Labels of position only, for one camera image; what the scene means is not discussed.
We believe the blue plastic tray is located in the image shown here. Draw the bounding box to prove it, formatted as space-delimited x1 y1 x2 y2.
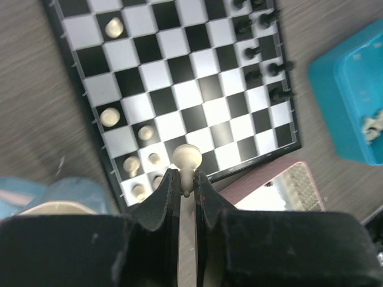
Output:
308 19 382 166

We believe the white pawn far corner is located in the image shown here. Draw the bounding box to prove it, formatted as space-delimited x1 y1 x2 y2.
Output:
105 17 124 39

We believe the white pawn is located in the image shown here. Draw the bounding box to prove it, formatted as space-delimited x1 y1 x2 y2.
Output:
148 153 161 165
131 184 147 203

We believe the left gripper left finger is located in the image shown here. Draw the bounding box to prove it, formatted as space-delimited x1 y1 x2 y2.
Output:
1 169 181 286

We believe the light blue mug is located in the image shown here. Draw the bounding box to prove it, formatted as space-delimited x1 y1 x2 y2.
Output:
1 176 113 219

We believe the white chess piece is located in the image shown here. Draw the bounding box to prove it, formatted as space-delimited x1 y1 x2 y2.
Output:
172 144 202 198
123 156 141 178
138 125 154 141
152 175 163 190
99 108 120 127
362 110 382 145

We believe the white chess piece in tray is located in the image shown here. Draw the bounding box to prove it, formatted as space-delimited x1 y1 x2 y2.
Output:
172 144 202 198
362 110 382 145

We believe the black white chess board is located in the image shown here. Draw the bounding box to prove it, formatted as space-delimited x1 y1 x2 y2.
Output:
42 1 302 212

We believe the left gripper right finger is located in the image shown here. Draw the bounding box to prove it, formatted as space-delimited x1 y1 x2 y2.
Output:
194 171 382 286

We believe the pink metal tin tray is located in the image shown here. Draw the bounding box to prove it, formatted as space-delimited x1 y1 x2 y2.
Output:
220 157 325 211

